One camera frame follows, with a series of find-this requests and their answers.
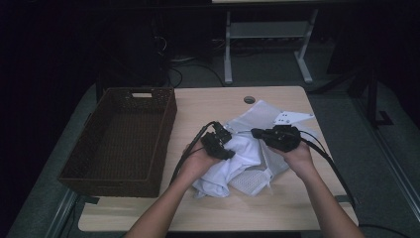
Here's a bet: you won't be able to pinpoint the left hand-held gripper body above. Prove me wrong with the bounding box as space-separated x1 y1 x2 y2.
200 121 233 157

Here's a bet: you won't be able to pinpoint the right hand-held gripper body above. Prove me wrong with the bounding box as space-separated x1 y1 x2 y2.
262 111 315 154

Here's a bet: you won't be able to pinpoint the white mesh laundry bag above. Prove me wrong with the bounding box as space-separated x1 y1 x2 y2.
224 99 320 198

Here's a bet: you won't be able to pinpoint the white shirt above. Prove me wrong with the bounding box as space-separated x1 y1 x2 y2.
192 132 263 199

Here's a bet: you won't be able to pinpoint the person's right hand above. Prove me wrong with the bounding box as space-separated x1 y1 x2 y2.
267 141 315 180

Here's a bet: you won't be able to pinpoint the person's left hand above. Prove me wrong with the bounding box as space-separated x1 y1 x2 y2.
179 142 223 181

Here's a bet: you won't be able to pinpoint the brown wicker basket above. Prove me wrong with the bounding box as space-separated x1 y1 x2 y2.
57 86 178 199

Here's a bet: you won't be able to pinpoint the dark metal stand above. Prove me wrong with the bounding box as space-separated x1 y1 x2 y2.
349 64 394 129

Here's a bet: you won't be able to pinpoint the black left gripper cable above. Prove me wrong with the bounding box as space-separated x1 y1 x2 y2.
168 120 217 186

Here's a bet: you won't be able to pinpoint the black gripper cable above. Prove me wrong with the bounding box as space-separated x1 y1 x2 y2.
168 120 217 186
296 129 360 210

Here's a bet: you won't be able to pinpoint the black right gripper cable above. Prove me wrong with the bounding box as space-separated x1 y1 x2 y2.
296 129 360 210

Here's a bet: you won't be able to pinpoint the black floor cables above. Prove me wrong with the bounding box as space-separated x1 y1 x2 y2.
166 57 226 89

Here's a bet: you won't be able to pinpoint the white metal desk frame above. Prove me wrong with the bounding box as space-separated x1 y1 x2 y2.
223 8 320 85

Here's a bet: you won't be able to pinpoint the aluminium floor rail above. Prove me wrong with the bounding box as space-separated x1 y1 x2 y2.
45 188 81 238
350 95 420 221

